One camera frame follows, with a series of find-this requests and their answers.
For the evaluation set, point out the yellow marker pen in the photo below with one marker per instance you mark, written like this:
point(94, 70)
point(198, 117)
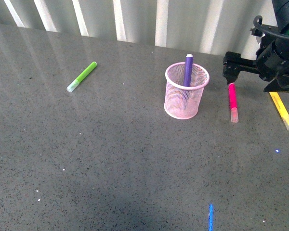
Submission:
point(280, 108)

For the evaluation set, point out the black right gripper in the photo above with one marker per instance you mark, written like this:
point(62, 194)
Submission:
point(271, 63)

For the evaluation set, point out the pink mesh pen cup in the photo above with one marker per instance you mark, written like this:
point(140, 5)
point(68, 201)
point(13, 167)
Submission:
point(183, 102)

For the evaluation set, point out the pink marker pen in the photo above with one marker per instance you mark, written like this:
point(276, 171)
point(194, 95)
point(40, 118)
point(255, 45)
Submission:
point(233, 103)

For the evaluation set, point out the green marker pen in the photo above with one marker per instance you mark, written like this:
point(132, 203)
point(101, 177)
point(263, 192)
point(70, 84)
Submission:
point(81, 77)

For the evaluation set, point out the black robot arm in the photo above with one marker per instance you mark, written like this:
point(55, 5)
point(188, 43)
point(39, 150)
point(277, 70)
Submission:
point(281, 10)

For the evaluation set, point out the purple marker pen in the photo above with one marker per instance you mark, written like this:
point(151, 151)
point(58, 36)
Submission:
point(187, 77)

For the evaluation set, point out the white pleated curtain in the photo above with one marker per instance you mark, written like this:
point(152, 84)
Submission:
point(205, 26)

